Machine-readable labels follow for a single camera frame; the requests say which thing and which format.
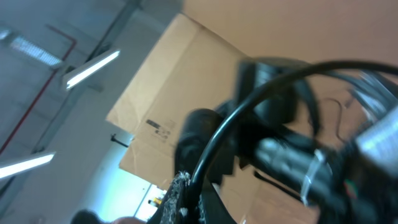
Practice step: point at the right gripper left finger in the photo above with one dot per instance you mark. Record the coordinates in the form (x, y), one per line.
(172, 209)

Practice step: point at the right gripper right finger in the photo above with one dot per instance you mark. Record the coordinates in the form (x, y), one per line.
(212, 209)

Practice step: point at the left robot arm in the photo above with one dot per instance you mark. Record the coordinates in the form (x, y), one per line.
(272, 124)

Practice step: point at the cardboard box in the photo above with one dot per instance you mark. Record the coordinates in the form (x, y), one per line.
(194, 65)

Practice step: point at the ceiling light strip upper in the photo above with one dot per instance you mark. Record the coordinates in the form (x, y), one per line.
(79, 74)

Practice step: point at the ceiling light strip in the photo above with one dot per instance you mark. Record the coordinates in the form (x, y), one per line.
(79, 74)
(17, 166)

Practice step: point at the ceiling light strip lower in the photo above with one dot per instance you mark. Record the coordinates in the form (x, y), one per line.
(17, 166)

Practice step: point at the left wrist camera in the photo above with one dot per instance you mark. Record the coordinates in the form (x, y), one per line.
(378, 143)

